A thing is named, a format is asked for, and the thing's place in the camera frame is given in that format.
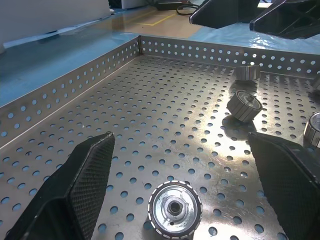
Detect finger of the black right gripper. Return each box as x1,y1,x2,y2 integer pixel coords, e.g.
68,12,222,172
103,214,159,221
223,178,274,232
189,0,261,29
249,0,320,40

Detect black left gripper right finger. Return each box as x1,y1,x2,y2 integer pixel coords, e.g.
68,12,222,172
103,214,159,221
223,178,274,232
247,131,320,240

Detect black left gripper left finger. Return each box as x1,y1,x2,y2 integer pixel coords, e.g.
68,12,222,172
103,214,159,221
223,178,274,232
4,131,116,240

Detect black power adapter brick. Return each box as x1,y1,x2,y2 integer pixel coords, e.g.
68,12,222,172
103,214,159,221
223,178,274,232
156,0,187,11

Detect metal knurled wheel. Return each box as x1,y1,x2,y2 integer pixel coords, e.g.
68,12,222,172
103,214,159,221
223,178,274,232
303,112,320,148
234,63,261,83
147,179,202,240
226,89,264,124

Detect perforated metal tray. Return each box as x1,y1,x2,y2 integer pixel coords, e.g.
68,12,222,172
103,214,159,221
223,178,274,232
0,34,320,240

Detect white panel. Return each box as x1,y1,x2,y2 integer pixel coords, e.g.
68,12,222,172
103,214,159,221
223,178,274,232
0,0,126,54

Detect black cable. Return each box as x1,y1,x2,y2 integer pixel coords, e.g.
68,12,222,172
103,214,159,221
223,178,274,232
176,4,199,17

